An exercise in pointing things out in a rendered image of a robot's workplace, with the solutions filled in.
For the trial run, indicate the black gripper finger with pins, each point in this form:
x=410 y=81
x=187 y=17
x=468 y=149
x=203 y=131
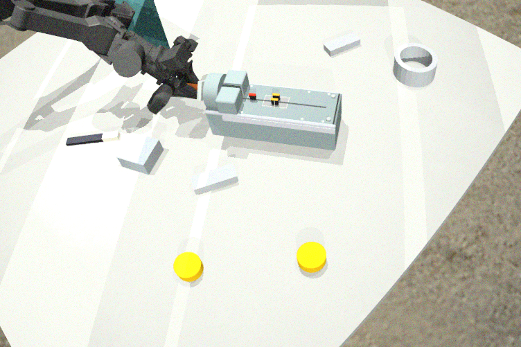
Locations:
x=184 y=90
x=189 y=75

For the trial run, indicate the grey hollow cylinder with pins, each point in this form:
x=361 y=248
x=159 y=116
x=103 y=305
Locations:
x=417 y=53

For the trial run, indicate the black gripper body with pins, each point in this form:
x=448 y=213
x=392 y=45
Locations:
x=162 y=95

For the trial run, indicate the yellow round disc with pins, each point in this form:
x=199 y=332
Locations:
x=311 y=257
x=188 y=266

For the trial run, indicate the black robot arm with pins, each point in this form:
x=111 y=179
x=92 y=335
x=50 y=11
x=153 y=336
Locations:
x=101 y=25

